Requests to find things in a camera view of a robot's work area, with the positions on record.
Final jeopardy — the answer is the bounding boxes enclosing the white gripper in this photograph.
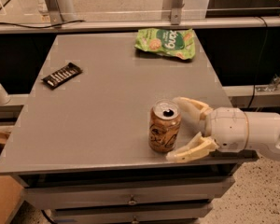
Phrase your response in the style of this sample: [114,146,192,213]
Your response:
[166,97,248,163]

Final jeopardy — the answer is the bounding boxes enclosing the orange soda can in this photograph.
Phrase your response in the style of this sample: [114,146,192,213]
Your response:
[148,100,181,153]

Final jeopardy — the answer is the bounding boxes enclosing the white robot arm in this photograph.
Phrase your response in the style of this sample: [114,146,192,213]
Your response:
[166,97,280,163]

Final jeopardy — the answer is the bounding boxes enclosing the black rxbar chocolate bar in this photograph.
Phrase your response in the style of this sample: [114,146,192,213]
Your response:
[42,63,82,90]

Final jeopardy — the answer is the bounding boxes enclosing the upper drawer with knob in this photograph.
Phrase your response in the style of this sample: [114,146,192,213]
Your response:
[24,176,234,209]

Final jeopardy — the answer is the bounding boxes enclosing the drawer with knob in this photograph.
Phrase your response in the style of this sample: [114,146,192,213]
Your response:
[51,203,212,224]
[24,176,234,209]

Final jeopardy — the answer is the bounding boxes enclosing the green snack chip bag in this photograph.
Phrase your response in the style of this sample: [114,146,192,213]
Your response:
[134,28,195,61]

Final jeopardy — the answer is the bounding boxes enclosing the lower drawer with knob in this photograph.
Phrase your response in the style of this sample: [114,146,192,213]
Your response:
[51,203,212,224]

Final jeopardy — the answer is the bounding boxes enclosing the grey drawer cabinet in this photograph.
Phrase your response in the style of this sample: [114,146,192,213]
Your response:
[0,33,257,214]

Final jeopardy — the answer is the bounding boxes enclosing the brown cardboard box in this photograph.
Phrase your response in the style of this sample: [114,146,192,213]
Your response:
[0,175,22,224]

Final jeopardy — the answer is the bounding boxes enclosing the centre metal bracket post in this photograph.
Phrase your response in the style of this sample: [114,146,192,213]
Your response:
[170,0,184,25]

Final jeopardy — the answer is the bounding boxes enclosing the metal bracket post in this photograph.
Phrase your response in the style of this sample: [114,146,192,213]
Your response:
[170,0,184,25]
[45,0,63,27]

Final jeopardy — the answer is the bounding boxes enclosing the grey metal rail frame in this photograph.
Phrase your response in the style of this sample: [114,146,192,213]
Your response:
[0,16,280,34]

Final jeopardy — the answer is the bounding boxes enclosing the black cable on rail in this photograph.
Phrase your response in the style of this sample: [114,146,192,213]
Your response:
[0,19,87,30]

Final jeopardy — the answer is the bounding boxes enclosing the left metal bracket post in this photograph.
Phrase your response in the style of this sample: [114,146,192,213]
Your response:
[45,0,63,27]

